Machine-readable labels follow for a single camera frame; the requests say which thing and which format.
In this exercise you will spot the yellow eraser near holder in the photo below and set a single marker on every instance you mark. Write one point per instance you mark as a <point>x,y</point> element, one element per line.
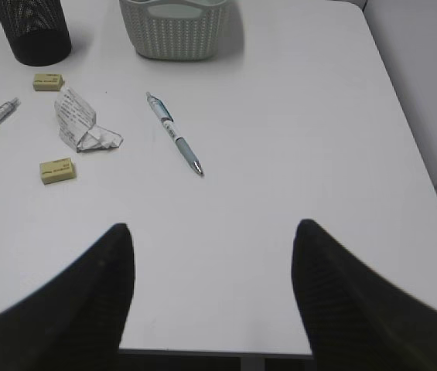
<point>47,82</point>

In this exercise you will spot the black mesh pen holder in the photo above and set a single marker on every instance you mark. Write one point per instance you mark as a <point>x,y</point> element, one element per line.
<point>36,31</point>

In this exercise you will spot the pale green woven basket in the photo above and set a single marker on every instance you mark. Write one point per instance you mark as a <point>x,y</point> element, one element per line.
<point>175,30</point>

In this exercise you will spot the blue grey ballpoint pen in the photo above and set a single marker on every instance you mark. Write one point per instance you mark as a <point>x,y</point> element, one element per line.
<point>169,125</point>

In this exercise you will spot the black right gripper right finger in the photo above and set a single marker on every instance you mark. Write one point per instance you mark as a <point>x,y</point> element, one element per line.
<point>354,318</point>

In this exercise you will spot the yellow eraser right front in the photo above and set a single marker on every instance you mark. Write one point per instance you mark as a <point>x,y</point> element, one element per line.
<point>57,171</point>

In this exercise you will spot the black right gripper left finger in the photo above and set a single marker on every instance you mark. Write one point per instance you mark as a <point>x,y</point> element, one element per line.
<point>76,320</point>

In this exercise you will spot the white waste paper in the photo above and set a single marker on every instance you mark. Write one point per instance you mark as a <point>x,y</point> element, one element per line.
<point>78,124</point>

